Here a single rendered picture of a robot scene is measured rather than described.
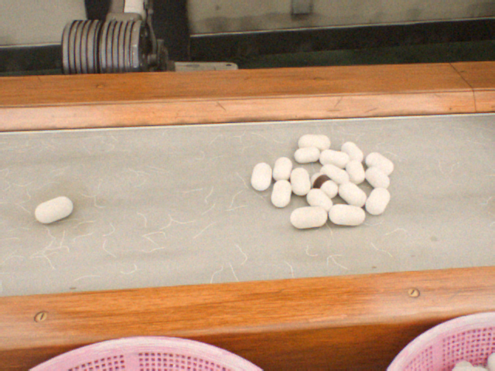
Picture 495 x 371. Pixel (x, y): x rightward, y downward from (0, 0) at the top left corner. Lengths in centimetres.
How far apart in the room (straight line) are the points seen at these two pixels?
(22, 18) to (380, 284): 237
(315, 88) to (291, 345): 41
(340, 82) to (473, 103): 18
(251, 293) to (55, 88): 45
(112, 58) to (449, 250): 57
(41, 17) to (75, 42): 177
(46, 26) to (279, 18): 106
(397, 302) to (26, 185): 41
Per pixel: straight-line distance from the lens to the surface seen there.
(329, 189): 59
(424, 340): 45
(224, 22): 269
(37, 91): 80
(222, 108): 74
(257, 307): 46
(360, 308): 47
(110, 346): 44
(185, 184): 62
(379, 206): 58
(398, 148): 71
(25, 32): 271
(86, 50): 90
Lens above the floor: 111
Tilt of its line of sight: 37 degrees down
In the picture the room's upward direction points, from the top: 1 degrees clockwise
